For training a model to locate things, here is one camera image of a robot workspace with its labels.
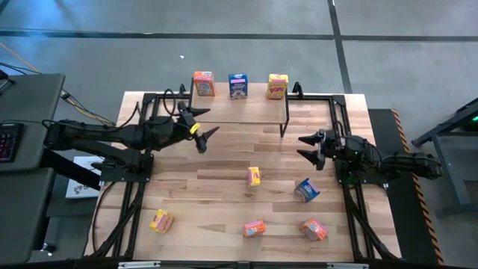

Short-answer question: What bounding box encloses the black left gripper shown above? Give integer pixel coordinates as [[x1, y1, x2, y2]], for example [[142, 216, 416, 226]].
[[164, 100, 220, 154]]

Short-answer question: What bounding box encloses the black aluminium table frame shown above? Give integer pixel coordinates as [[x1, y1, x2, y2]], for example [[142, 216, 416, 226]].
[[84, 91, 403, 269]]

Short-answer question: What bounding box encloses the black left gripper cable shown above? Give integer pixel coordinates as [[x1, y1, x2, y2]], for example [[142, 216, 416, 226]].
[[162, 88, 180, 117]]

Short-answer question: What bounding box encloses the dark metal stand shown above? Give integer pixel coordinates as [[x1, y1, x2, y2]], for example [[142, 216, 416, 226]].
[[410, 96, 478, 220]]

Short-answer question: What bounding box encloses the white printed sheet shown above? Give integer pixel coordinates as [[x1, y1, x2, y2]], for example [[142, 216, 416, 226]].
[[65, 155, 106, 200]]

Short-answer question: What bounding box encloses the yellow Corn Pops box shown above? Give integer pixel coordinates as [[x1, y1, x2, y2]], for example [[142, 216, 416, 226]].
[[266, 73, 290, 101], [246, 166, 262, 188], [149, 208, 176, 234]]

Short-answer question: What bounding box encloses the grey desk top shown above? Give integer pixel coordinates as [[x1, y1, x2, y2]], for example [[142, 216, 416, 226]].
[[0, 72, 66, 173], [0, 167, 57, 265]]

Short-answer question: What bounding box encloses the black backlit keyboard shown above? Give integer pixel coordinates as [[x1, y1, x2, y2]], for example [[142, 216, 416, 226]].
[[0, 122, 24, 164]]

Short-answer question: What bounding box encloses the black floor tape strip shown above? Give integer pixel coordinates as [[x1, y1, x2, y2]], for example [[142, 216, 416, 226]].
[[326, 0, 354, 94], [0, 28, 478, 42]]

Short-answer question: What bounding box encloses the green lit device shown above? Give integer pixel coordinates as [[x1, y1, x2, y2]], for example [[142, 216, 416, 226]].
[[462, 114, 478, 132]]

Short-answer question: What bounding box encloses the wooden shelf with black frame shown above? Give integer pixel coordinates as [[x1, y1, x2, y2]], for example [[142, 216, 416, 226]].
[[188, 76, 291, 138]]

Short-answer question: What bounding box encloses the black desk device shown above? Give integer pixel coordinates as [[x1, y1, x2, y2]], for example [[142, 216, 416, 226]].
[[0, 69, 16, 96]]

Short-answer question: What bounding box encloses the black hazard-striped floor mat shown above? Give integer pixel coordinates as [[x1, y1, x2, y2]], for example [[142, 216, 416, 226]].
[[367, 108, 446, 267]]

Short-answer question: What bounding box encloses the orange Frosted Mini Wheats box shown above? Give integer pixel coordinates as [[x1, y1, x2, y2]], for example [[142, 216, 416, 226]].
[[243, 219, 267, 238], [193, 70, 216, 98], [299, 217, 329, 242]]

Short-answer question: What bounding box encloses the blue Frosted Flakes box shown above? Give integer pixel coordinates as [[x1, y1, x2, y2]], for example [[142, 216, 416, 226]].
[[228, 72, 249, 101], [293, 177, 321, 204]]

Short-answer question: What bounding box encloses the yellow cable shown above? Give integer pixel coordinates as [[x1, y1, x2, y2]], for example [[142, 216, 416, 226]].
[[0, 41, 117, 126]]

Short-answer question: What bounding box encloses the silver rail bracket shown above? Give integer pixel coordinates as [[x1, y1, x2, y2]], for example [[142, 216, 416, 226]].
[[326, 262, 370, 269], [117, 261, 161, 269]]

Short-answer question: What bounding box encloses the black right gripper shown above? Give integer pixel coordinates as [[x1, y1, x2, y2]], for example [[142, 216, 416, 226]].
[[297, 129, 340, 171]]

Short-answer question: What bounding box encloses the black desk caster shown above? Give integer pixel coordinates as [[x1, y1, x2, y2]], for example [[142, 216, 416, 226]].
[[40, 241, 58, 257]]

